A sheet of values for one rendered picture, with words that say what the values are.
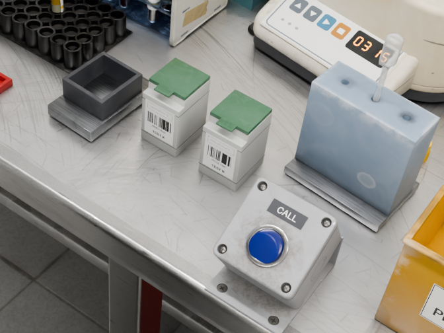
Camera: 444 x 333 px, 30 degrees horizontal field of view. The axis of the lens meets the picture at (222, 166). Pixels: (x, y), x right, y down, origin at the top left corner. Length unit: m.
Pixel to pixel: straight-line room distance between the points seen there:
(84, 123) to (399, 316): 0.32
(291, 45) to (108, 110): 0.20
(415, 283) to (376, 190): 0.12
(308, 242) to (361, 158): 0.12
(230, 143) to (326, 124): 0.08
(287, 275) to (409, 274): 0.09
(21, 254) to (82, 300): 0.17
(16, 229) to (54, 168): 1.10
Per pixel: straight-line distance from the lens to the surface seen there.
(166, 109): 0.72
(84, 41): 0.84
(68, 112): 0.77
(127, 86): 0.76
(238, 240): 0.62
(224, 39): 0.88
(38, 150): 0.75
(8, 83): 0.81
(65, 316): 1.69
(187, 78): 0.73
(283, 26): 0.85
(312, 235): 0.61
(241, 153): 0.69
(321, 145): 0.72
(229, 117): 0.69
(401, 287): 0.63
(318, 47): 0.83
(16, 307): 1.71
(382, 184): 0.70
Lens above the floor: 1.41
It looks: 46 degrees down
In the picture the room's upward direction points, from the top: 8 degrees clockwise
